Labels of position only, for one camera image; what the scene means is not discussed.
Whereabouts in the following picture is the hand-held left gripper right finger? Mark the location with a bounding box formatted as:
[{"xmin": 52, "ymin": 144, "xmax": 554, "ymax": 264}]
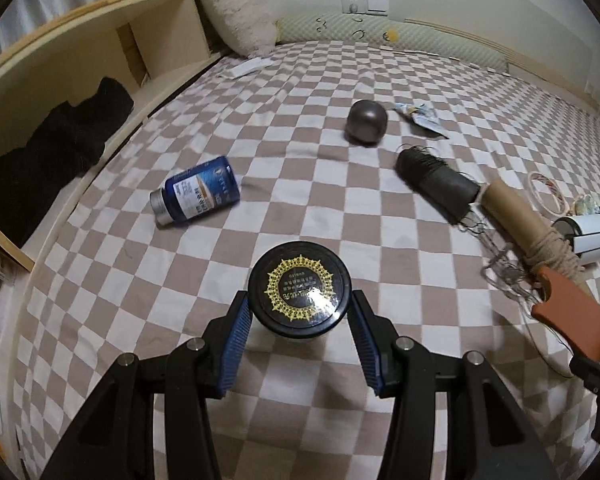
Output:
[{"xmin": 347, "ymin": 291, "xmax": 561, "ymax": 480}]

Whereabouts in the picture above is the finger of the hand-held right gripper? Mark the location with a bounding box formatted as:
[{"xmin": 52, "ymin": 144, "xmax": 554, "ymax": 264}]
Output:
[{"xmin": 570, "ymin": 354, "xmax": 600, "ymax": 395}]

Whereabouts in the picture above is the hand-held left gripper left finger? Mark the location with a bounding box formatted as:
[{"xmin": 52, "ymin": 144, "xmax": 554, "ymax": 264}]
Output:
[{"xmin": 40, "ymin": 290, "xmax": 251, "ymax": 480}]

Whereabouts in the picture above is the brown leather pouch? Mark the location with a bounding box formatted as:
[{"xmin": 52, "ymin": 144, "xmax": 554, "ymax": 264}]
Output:
[{"xmin": 531, "ymin": 266, "xmax": 600, "ymax": 362}]

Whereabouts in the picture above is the black round tin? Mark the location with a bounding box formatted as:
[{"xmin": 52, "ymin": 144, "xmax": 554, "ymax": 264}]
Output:
[{"xmin": 247, "ymin": 241, "xmax": 352, "ymax": 340}]

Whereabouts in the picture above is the clear plastic strip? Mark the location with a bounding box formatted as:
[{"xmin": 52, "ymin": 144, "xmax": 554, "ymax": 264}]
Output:
[{"xmin": 482, "ymin": 242, "xmax": 542, "ymax": 307}]

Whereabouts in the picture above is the black thread spool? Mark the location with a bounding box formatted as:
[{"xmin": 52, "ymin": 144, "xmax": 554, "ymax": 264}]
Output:
[{"xmin": 396, "ymin": 146, "xmax": 482, "ymax": 227}]

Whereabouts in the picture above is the white cylindrical water pump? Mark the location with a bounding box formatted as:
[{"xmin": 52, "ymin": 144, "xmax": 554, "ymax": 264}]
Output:
[{"xmin": 552, "ymin": 212, "xmax": 600, "ymax": 267}]

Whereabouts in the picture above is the floral fabric pouch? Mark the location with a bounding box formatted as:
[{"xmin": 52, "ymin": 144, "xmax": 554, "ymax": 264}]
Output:
[{"xmin": 570, "ymin": 195, "xmax": 600, "ymax": 217}]

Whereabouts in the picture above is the cardboard tube with twine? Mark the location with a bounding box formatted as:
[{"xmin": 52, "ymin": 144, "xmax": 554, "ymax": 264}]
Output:
[{"xmin": 472, "ymin": 180, "xmax": 589, "ymax": 282}]

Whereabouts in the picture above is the blue pill bottle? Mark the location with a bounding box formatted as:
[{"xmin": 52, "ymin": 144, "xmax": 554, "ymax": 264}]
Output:
[{"xmin": 150, "ymin": 156, "xmax": 241, "ymax": 226}]

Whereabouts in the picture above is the clear tape roll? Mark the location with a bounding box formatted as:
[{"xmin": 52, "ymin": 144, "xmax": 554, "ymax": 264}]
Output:
[{"xmin": 527, "ymin": 171, "xmax": 574, "ymax": 217}]

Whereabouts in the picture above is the grey metallic ball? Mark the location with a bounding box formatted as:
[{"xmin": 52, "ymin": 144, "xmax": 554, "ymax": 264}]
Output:
[{"xmin": 346, "ymin": 100, "xmax": 389, "ymax": 147}]

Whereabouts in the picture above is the small blue white sachet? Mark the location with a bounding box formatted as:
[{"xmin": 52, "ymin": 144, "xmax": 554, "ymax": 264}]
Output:
[{"xmin": 394, "ymin": 101, "xmax": 451, "ymax": 140}]

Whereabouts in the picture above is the black clothing pile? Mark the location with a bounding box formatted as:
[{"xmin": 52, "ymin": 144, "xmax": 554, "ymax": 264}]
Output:
[{"xmin": 0, "ymin": 77, "xmax": 135, "ymax": 249}]

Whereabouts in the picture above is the white flat packet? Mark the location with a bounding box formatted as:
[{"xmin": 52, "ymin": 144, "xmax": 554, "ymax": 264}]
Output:
[{"xmin": 229, "ymin": 57, "xmax": 273, "ymax": 80}]

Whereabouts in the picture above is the green bolster pillow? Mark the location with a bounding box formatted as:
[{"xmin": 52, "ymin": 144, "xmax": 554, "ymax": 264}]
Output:
[{"xmin": 275, "ymin": 12, "xmax": 512, "ymax": 74}]

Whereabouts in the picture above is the wooden bedside shelf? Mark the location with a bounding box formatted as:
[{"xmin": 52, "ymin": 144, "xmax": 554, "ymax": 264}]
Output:
[{"xmin": 0, "ymin": 0, "xmax": 227, "ymax": 272}]

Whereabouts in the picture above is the fluffy cream pillow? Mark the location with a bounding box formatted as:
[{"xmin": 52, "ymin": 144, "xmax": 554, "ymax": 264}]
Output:
[{"xmin": 196, "ymin": 0, "xmax": 280, "ymax": 59}]

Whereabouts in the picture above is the white curtain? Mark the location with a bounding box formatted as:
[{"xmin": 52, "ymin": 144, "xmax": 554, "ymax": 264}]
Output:
[{"xmin": 0, "ymin": 0, "xmax": 106, "ymax": 52}]

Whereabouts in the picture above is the thin black cord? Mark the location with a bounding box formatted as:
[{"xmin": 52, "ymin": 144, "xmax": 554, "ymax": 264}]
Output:
[{"xmin": 519, "ymin": 300, "xmax": 581, "ymax": 379}]

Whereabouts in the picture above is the wooden bed frame rail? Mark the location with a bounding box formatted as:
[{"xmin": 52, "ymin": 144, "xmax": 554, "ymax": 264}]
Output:
[{"xmin": 405, "ymin": 19, "xmax": 600, "ymax": 127}]

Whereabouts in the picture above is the white wall socket panel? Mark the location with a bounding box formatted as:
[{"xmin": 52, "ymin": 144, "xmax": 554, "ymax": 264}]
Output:
[{"xmin": 341, "ymin": 0, "xmax": 390, "ymax": 15}]

